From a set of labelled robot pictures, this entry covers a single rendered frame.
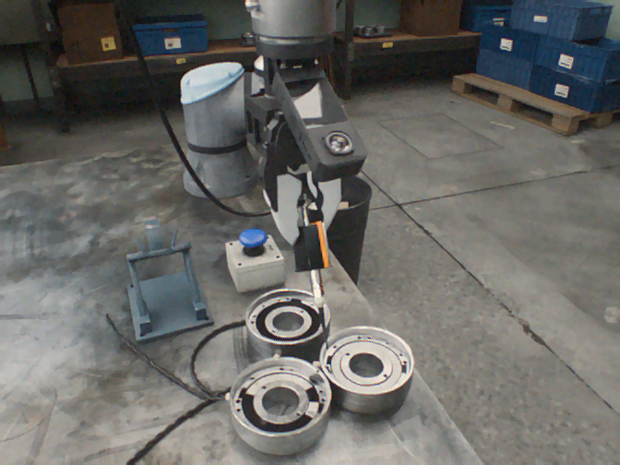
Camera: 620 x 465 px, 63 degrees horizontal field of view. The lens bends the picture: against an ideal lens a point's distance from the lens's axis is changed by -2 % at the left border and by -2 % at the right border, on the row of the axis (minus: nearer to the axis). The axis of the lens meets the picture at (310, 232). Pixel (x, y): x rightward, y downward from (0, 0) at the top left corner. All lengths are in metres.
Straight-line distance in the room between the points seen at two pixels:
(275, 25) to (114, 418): 0.44
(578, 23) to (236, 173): 3.46
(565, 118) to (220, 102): 3.27
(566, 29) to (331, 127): 3.82
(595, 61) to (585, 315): 2.26
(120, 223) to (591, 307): 1.79
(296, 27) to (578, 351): 1.73
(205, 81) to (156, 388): 0.54
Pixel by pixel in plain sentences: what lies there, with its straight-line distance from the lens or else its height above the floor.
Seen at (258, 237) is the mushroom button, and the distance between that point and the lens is 0.73.
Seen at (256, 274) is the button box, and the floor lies 0.83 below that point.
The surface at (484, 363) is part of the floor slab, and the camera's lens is 1.86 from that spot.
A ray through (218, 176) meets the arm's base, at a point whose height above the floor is 0.84.
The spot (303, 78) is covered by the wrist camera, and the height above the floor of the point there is 1.14.
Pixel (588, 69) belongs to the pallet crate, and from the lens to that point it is 4.09.
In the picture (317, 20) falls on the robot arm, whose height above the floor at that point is 1.19.
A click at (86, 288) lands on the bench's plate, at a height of 0.80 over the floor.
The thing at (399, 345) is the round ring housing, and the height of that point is 0.83.
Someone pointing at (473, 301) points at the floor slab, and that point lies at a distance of 2.10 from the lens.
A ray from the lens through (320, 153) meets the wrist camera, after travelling 0.42.
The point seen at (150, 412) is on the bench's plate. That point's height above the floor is 0.80.
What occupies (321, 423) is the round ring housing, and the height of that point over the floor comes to 0.83.
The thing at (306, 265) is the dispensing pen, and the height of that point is 0.95.
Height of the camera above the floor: 1.26
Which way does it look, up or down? 31 degrees down
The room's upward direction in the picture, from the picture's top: straight up
